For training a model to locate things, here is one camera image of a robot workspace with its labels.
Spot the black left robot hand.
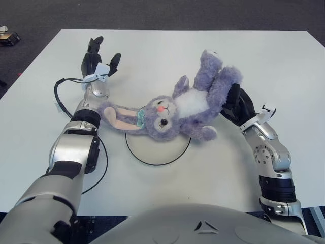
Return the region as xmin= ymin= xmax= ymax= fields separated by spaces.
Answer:
xmin=80 ymin=36 xmax=122 ymax=79

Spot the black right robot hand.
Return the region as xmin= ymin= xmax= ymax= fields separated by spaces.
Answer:
xmin=220 ymin=83 xmax=257 ymax=127

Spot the purple plush bunny doll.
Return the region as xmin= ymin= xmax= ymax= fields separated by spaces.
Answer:
xmin=95 ymin=49 xmax=243 ymax=142

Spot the white plate black rim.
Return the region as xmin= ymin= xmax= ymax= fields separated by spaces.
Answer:
xmin=125 ymin=132 xmax=191 ymax=166

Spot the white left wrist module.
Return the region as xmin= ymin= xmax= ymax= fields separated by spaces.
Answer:
xmin=82 ymin=63 xmax=109 ymax=89

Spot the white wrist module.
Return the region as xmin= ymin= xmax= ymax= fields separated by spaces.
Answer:
xmin=240 ymin=104 xmax=277 ymax=132
xmin=82 ymin=63 xmax=109 ymax=89

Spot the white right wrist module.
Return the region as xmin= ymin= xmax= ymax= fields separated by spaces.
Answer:
xmin=240 ymin=104 xmax=277 ymax=132

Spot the black yellow floor box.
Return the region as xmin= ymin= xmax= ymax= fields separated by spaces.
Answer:
xmin=0 ymin=25 xmax=21 ymax=47

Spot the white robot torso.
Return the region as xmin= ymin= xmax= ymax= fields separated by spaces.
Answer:
xmin=90 ymin=203 xmax=315 ymax=244

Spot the white table leg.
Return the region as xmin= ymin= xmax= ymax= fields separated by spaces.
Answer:
xmin=309 ymin=207 xmax=325 ymax=232

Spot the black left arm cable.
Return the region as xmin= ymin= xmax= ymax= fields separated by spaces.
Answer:
xmin=54 ymin=77 xmax=109 ymax=195

